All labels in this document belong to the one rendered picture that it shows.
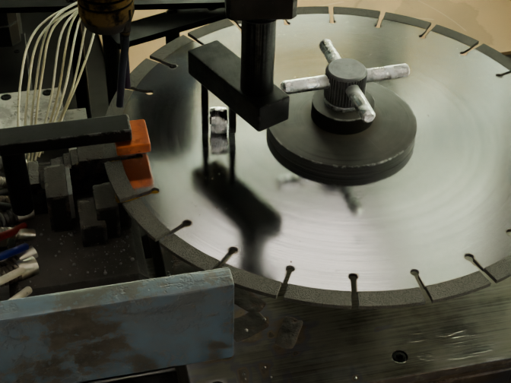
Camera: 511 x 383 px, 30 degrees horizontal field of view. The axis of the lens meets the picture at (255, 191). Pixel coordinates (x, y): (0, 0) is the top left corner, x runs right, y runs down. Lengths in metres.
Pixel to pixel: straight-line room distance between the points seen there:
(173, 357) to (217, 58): 0.22
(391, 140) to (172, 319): 0.24
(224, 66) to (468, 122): 0.20
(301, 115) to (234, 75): 0.08
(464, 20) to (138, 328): 0.81
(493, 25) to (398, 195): 0.62
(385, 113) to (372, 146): 0.04
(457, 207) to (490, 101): 0.13
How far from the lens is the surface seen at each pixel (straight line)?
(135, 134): 0.68
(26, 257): 0.71
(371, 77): 0.69
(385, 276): 0.61
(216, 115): 0.69
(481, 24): 1.25
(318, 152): 0.68
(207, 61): 0.67
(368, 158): 0.68
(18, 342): 0.54
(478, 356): 0.71
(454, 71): 0.80
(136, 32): 0.88
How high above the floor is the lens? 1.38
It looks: 41 degrees down
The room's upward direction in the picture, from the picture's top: 2 degrees clockwise
